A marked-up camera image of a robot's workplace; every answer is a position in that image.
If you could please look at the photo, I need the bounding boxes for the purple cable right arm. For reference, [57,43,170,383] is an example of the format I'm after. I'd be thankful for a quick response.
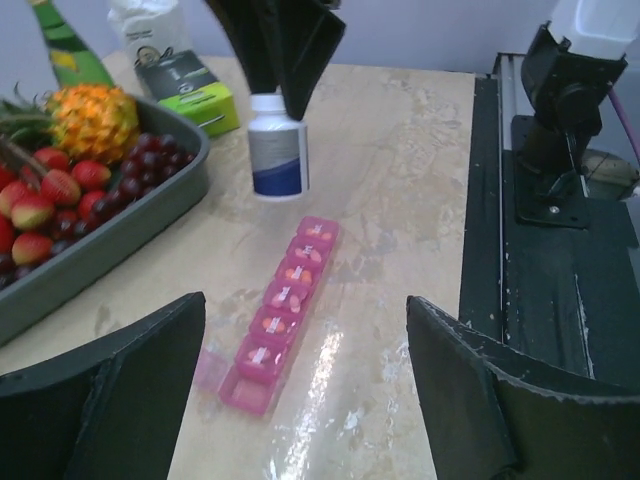
[608,84,640,166]

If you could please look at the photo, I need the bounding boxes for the green glass bottle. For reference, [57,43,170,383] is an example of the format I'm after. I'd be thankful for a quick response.
[29,0,115,87]

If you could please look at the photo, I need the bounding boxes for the black green razor box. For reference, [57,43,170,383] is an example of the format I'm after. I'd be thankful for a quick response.
[135,50,240,137]

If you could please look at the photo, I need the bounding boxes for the grey fruit tray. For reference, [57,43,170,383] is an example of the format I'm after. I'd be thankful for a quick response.
[1,96,210,345]

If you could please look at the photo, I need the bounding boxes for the white pill bottle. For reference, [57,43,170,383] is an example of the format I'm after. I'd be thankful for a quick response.
[247,92,310,202]

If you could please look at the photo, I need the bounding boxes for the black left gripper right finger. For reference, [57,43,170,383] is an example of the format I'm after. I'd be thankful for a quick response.
[406,296,639,479]

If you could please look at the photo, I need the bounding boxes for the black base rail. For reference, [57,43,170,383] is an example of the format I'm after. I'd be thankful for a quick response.
[459,72,639,391]

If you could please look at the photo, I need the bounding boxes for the red strawberry bunch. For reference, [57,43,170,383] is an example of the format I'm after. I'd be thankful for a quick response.
[1,145,112,274]

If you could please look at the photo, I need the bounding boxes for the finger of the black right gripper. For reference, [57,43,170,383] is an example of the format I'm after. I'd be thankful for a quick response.
[269,0,346,120]
[205,0,278,94]

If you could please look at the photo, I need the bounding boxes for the aluminium frame rail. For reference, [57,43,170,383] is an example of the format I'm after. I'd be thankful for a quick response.
[493,53,531,150]

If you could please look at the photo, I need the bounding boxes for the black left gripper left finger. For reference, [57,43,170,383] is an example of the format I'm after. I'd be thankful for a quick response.
[1,292,206,479]

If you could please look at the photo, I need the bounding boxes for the pink weekly pill organizer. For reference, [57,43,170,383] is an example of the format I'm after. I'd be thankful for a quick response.
[194,216,341,416]

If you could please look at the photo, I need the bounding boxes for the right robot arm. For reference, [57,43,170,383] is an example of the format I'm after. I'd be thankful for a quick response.
[208,1,639,229]

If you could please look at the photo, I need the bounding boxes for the dark purple grape bunch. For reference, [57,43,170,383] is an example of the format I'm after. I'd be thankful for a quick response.
[1,133,195,289]

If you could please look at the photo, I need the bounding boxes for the orange artificial pineapple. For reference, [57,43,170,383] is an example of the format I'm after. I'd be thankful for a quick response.
[1,84,141,166]

